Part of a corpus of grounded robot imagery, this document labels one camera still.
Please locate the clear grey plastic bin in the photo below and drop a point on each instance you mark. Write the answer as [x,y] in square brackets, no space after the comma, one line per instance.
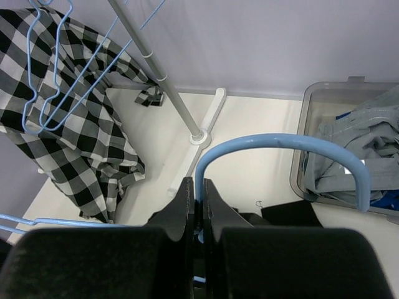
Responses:
[323,102]

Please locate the blue plaid shirt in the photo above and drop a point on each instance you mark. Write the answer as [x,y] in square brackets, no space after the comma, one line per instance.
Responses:
[372,136]

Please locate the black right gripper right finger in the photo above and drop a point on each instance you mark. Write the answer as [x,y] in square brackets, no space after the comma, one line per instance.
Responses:
[270,261]

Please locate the black white checked shirt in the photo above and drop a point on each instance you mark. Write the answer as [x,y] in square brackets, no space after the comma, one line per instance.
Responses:
[84,149]

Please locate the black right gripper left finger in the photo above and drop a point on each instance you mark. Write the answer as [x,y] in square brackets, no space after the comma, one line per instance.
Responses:
[151,261]

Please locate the grey shirt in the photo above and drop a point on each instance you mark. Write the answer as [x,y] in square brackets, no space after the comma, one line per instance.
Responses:
[329,178]

